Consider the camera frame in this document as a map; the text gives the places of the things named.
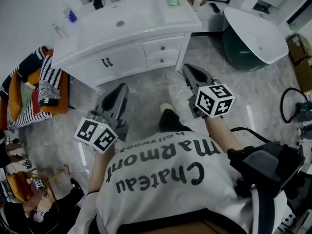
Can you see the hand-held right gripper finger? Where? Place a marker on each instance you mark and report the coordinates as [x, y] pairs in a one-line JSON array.
[[188, 78], [207, 75]]

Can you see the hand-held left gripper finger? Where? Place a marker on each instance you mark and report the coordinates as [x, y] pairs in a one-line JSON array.
[[124, 103], [101, 103]]

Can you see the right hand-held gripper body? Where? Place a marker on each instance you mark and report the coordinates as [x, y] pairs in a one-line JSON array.
[[214, 101]]

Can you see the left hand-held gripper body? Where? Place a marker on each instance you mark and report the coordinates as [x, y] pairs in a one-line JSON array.
[[95, 135]]

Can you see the white vanity drawer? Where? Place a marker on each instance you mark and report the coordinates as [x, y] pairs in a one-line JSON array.
[[153, 62], [153, 46]]

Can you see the person's left forearm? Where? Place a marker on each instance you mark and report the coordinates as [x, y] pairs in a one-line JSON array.
[[100, 169]]

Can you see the black shoulder pack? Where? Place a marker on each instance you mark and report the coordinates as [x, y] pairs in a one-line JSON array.
[[268, 164]]

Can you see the person's right forearm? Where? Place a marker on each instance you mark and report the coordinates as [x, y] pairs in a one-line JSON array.
[[219, 133]]

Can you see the white cabinet door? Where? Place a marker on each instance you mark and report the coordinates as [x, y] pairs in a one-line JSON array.
[[129, 60], [90, 72]]

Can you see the white clog shoe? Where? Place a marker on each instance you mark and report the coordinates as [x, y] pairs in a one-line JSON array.
[[167, 107]]

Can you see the orange chair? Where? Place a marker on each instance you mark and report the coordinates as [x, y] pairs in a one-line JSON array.
[[61, 99]]

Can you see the red angled piece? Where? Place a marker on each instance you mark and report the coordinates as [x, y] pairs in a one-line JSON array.
[[66, 169]]

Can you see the black trousers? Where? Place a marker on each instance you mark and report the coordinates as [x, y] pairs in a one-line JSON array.
[[170, 123]]

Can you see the grey knitted fringed throw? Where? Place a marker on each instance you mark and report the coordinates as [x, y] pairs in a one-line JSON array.
[[48, 92]]

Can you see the white low side cabinet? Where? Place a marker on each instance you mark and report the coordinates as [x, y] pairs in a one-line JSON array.
[[212, 18]]

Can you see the dark green white bathtub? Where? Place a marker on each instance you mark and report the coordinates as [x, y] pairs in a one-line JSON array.
[[253, 33]]

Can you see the black white striped blanket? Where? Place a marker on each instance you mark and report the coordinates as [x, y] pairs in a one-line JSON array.
[[48, 67]]

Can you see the red cloth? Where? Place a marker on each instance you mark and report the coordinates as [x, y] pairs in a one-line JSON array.
[[35, 102]]

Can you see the black phone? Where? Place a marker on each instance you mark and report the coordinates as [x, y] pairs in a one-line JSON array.
[[214, 6]]

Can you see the white paper cup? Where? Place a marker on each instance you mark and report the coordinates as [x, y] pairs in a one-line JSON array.
[[197, 2]]

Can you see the green cloth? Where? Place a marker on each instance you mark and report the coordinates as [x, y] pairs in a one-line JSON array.
[[26, 92]]

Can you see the green soap bar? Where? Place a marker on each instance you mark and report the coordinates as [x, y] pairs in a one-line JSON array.
[[173, 2]]

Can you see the metal sink drain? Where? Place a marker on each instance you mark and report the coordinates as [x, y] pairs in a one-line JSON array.
[[120, 23]]

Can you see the white vanity cabinet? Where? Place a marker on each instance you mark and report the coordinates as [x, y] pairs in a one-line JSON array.
[[136, 16]]

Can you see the clear small bottle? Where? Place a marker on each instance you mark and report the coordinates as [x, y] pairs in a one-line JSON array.
[[59, 30]]

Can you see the white printed t-shirt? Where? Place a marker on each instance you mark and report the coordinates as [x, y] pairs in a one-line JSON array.
[[158, 191]]

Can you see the teal power tool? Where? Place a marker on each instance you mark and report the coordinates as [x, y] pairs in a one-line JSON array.
[[303, 107]]

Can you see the orange fabric bag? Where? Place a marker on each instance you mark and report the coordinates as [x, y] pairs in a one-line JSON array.
[[17, 184]]

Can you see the blue striped bottle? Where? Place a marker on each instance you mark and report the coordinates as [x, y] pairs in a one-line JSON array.
[[70, 14]]

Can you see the cardboard box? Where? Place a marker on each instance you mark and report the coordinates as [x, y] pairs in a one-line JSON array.
[[299, 47], [304, 74]]

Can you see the black pump bottle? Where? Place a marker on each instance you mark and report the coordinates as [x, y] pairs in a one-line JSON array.
[[98, 2]]

